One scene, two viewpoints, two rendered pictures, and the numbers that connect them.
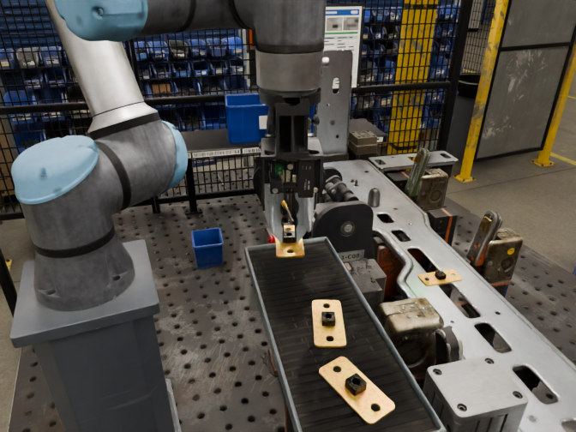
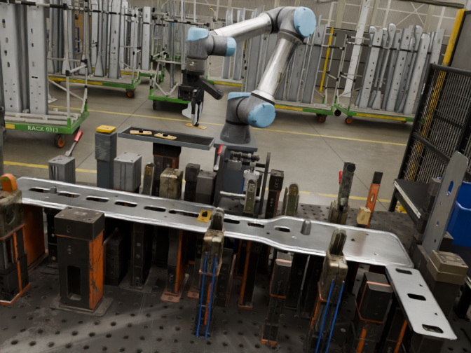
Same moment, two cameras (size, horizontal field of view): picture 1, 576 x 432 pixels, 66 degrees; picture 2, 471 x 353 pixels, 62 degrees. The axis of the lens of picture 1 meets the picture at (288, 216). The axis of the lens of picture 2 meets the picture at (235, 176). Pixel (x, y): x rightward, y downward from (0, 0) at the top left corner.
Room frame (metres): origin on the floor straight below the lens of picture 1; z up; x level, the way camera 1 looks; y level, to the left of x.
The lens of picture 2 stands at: (1.19, -1.42, 1.60)
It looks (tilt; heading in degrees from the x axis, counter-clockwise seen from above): 20 degrees down; 108
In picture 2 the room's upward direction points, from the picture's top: 7 degrees clockwise
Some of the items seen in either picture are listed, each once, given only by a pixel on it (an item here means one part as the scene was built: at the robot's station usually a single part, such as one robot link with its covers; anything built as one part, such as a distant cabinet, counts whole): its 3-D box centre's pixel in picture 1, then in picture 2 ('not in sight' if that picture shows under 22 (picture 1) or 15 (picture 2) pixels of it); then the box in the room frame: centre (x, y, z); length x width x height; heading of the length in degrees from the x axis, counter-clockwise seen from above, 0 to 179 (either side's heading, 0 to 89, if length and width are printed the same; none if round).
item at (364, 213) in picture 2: not in sight; (353, 253); (1.24, -0.06, 0.88); 0.04 x 0.04 x 0.36; 14
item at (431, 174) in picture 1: (423, 225); (324, 308); (1.18, -0.41, 0.87); 0.12 x 0.09 x 0.35; 104
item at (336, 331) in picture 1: (328, 319); (165, 135); (0.43, -0.05, 1.17); 0.08 x 0.04 x 0.01; 0
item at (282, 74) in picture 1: (292, 70); (195, 64); (0.51, -0.01, 1.45); 0.08 x 0.08 x 0.05
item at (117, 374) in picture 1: (110, 367); (230, 178); (0.60, 0.33, 0.90); 0.21 x 0.21 x 0.40; 22
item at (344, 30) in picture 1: (332, 49); not in sight; (1.75, -0.17, 1.30); 0.23 x 0.02 x 0.31; 104
